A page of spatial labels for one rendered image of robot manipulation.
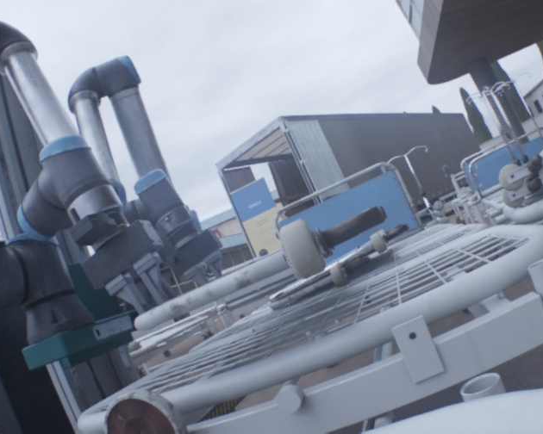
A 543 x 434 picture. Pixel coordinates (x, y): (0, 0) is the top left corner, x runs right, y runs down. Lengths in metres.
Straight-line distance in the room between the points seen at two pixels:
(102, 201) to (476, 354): 0.59
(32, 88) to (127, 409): 0.79
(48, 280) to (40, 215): 0.38
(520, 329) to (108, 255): 0.61
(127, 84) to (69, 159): 0.86
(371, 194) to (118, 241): 1.95
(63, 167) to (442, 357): 0.63
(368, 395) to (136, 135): 1.24
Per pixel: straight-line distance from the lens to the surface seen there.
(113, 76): 1.65
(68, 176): 0.81
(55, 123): 1.10
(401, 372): 0.59
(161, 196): 1.18
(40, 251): 1.26
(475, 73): 12.22
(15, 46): 1.29
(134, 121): 1.63
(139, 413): 0.65
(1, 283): 1.19
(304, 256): 0.49
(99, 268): 0.79
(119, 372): 1.64
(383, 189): 2.58
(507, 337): 0.59
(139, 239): 0.76
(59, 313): 1.23
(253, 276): 0.58
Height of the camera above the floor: 0.60
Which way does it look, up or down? 7 degrees up
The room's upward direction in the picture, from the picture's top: 24 degrees counter-clockwise
